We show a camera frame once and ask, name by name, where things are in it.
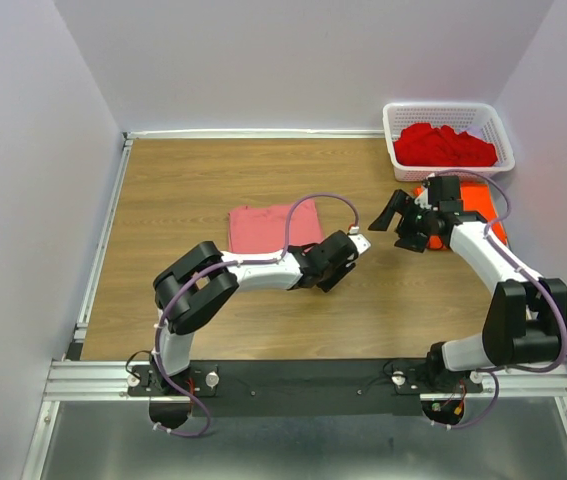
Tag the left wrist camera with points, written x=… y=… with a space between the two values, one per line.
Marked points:
x=361 y=243

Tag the red t-shirt in basket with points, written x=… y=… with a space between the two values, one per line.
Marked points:
x=422 y=145

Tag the white plastic laundry basket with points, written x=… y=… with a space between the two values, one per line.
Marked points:
x=460 y=116

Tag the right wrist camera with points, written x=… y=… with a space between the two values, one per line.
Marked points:
x=421 y=196

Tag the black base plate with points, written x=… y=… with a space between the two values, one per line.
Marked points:
x=278 y=388

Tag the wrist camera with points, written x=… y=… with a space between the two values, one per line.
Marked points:
x=421 y=196
x=361 y=243

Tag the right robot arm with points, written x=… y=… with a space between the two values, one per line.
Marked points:
x=526 y=323

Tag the lavender garment in basket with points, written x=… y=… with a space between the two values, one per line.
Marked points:
x=475 y=132

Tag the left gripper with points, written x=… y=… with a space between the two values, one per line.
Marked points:
x=341 y=273

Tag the folded orange t-shirt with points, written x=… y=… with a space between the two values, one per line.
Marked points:
x=475 y=197

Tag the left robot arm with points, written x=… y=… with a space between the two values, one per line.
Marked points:
x=195 y=288

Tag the pink t-shirt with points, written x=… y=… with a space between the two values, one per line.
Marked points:
x=253 y=230

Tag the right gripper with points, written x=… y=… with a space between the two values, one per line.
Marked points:
x=399 y=202

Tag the aluminium front rail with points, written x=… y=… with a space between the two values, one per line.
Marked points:
x=107 y=381

